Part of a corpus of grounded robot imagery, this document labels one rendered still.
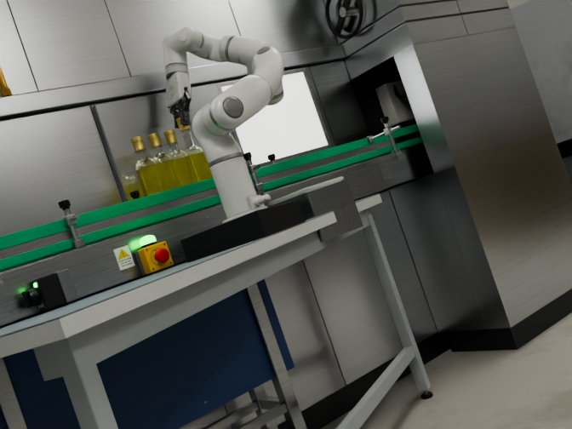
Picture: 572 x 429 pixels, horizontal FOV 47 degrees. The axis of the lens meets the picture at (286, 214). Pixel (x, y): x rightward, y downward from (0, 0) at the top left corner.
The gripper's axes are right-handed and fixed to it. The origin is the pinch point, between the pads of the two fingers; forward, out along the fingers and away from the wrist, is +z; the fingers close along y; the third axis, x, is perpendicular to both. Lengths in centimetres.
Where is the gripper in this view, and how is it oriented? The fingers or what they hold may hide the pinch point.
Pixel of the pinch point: (181, 120)
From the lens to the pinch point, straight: 219.9
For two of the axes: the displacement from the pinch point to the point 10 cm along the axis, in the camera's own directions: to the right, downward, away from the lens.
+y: 5.6, -2.0, -8.0
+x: 8.2, -0.1, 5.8
